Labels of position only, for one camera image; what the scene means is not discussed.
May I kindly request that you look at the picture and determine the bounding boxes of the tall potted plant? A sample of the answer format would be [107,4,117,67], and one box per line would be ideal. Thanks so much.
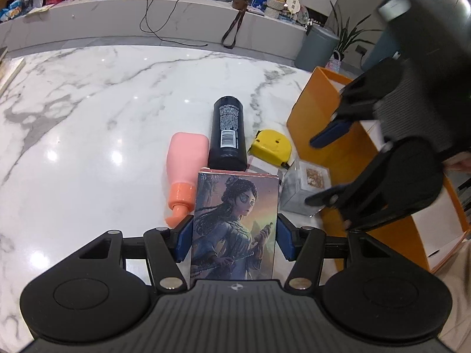
[329,1,384,61]

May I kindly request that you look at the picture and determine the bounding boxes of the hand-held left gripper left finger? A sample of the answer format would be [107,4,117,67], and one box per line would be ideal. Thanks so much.
[69,215,194,293]

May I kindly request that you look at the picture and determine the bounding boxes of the yellow tape measure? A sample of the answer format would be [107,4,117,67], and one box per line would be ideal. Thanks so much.
[249,128,292,166]

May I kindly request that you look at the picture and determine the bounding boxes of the woven checked basket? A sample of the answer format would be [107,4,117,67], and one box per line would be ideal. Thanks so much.
[325,49,345,73]

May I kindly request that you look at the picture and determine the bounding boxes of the grey trash can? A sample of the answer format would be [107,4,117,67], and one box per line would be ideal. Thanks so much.
[295,24,340,73]

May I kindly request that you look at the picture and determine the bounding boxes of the person's right hand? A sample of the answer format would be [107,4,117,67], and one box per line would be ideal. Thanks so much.
[445,154,471,172]

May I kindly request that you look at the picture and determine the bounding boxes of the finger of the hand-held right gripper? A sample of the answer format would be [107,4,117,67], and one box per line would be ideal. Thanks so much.
[310,75,380,149]
[305,143,397,233]

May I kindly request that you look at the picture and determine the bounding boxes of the black plastic bottle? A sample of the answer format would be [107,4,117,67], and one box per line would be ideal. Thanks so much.
[208,96,248,172]

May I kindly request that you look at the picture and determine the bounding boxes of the grey marbled box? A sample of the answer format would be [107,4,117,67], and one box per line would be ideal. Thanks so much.
[280,159,332,217]

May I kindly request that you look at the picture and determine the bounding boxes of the orange cardboard box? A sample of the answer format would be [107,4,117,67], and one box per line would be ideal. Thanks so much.
[286,66,471,275]

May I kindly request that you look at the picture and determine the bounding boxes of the brown camera with strap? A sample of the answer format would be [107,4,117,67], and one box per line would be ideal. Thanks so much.
[221,0,251,49]

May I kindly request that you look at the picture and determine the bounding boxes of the blue snack packets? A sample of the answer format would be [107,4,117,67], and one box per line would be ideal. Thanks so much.
[0,0,23,21]

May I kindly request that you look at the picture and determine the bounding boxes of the illustrated card box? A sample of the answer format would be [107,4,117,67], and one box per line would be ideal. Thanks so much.
[189,167,282,289]

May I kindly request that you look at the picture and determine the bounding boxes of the white marble television stand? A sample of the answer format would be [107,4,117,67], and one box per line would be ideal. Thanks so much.
[0,0,332,58]

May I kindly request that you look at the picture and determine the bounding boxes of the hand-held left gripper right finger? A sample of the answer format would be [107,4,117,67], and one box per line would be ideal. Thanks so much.
[276,214,373,292]

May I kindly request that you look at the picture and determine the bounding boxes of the black cable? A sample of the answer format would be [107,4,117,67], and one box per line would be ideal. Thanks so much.
[139,0,209,47]

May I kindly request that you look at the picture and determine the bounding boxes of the pink bottle with orange cap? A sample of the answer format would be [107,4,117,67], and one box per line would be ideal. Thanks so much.
[164,132,210,228]

